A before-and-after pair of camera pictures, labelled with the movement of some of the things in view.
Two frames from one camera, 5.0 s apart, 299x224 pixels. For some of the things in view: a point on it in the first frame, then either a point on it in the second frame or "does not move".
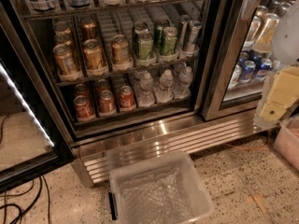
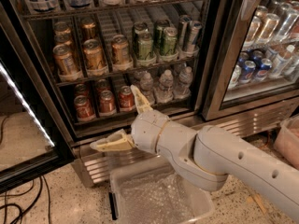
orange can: [62, 34] does not move
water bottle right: [182, 91] does not move
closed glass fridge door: [243, 53] does not move
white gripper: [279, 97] -> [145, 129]
